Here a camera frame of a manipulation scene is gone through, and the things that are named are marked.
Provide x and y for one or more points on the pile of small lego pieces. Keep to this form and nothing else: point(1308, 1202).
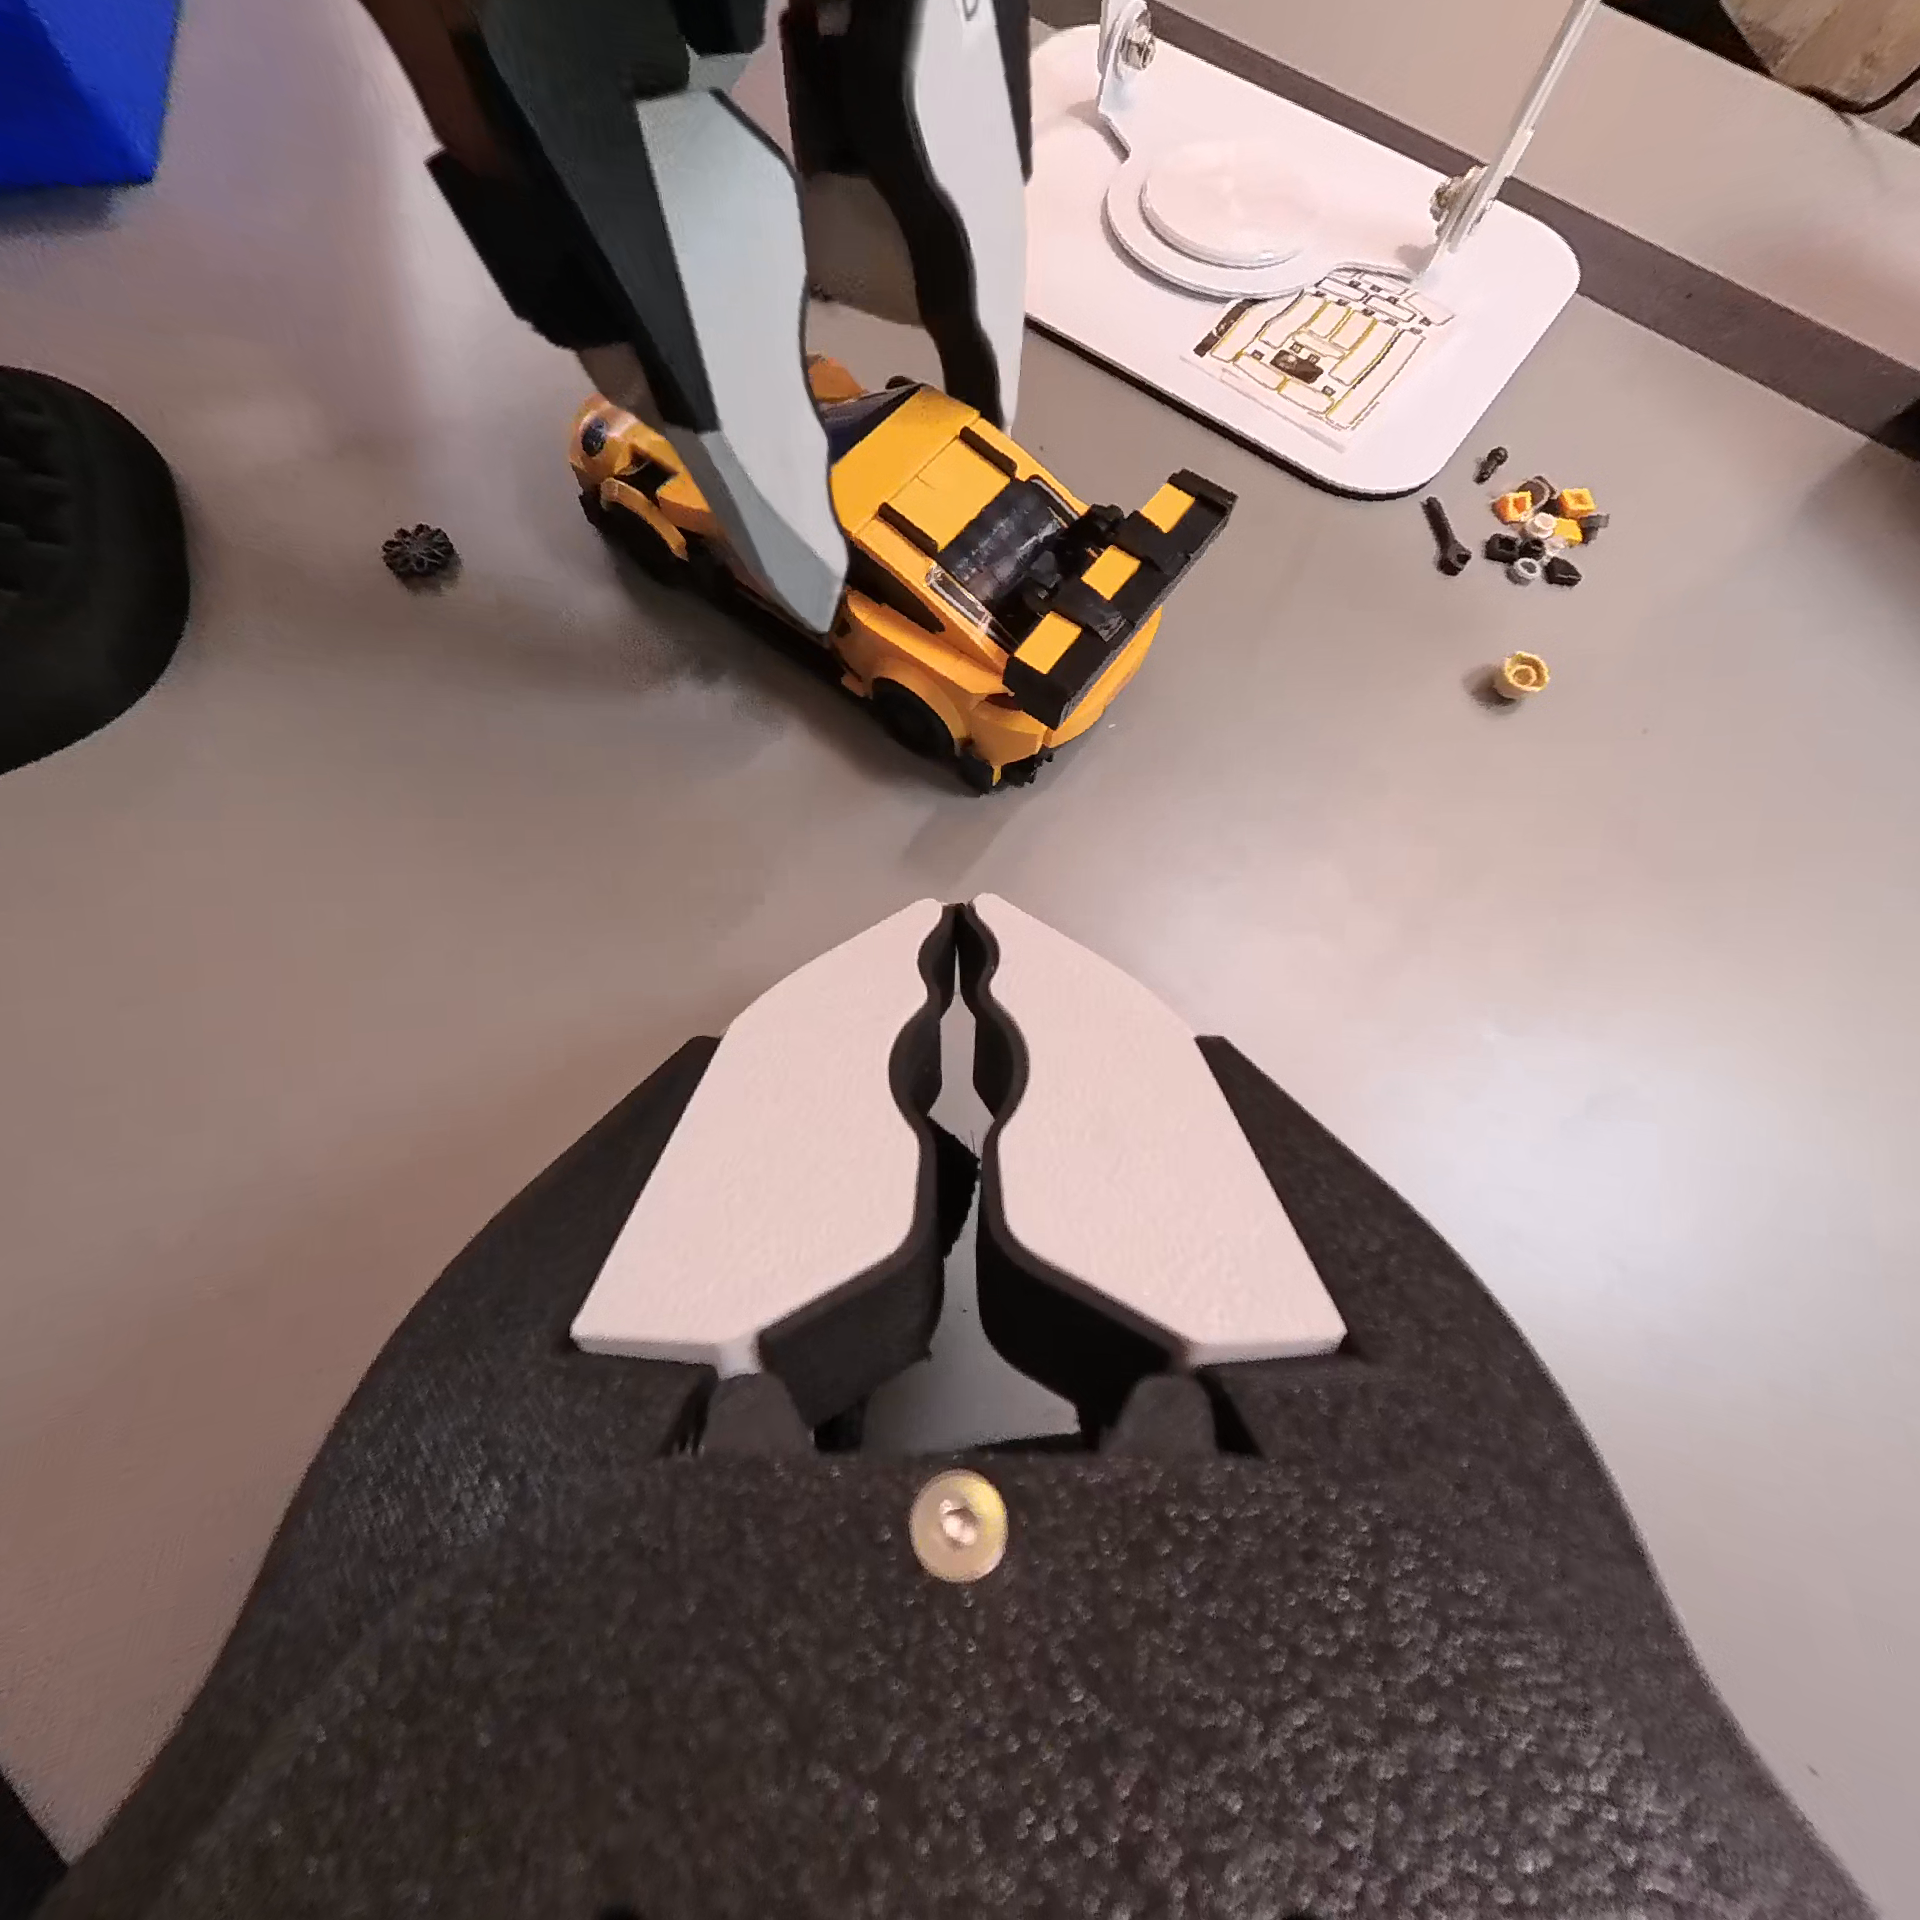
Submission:
point(1530, 532)

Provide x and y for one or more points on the small tan lego piece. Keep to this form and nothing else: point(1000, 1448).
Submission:
point(1525, 679)

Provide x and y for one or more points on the lego sticker sheet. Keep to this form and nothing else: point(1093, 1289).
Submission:
point(1320, 353)

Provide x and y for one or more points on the white monitor stand base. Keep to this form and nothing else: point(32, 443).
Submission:
point(1470, 331)

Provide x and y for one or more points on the yellow and black lego car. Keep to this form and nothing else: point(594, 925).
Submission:
point(931, 600)

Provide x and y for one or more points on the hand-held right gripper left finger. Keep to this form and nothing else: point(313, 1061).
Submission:
point(765, 1185)

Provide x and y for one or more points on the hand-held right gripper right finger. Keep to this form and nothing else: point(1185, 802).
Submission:
point(1154, 1185)

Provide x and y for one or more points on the black lego wheel rim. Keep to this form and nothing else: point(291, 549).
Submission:
point(421, 550)

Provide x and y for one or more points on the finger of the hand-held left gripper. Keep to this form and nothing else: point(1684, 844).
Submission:
point(982, 150)
point(751, 331)

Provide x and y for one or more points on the blue plastic storage bin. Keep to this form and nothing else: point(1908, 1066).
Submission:
point(75, 90)

